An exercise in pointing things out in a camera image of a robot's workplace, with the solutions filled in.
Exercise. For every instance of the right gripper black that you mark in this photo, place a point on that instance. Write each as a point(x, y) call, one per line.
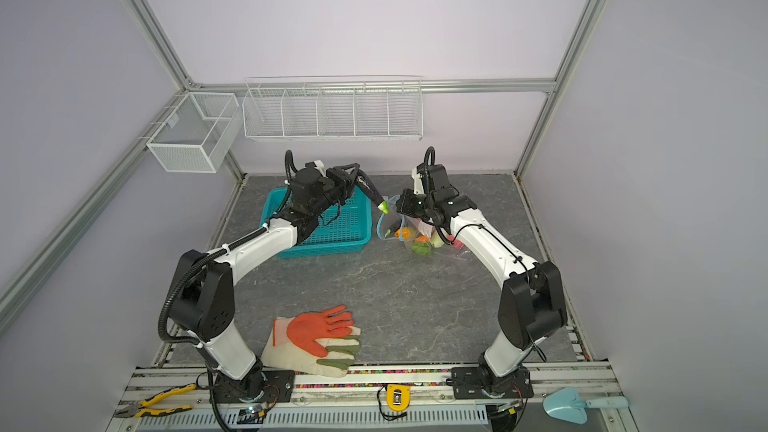
point(406, 202)

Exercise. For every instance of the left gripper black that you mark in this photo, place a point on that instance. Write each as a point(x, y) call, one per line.
point(344, 180)

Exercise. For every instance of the dark toy eggplant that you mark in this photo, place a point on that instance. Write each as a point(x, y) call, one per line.
point(366, 185)
point(391, 232)

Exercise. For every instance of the clear zip top bag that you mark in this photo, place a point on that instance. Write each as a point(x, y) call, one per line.
point(385, 221)

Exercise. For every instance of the yellow green toy corn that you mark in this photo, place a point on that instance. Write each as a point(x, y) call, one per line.
point(406, 234)

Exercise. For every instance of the teal plastic basket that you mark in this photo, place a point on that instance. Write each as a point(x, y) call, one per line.
point(339, 229)

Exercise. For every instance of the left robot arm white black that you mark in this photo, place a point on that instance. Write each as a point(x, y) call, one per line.
point(199, 308)

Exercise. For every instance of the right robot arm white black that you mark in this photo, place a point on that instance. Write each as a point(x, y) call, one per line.
point(532, 305)

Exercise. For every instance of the white mesh box basket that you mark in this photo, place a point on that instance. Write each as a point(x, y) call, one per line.
point(198, 133)

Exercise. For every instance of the green striped work glove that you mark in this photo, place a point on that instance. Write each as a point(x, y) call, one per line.
point(339, 353)

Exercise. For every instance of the yellow tape measure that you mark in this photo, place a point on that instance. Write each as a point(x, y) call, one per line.
point(393, 401)

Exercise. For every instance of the teal plastic scoop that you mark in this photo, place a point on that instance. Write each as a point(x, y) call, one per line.
point(567, 405)

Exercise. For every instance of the yellow black pliers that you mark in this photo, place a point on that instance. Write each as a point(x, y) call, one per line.
point(147, 407)

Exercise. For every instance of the white wire shelf basket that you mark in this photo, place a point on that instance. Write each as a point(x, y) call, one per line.
point(384, 107)

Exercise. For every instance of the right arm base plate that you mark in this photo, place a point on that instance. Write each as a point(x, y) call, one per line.
point(479, 382)

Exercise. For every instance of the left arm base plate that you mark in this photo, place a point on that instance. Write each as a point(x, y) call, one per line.
point(266, 386)

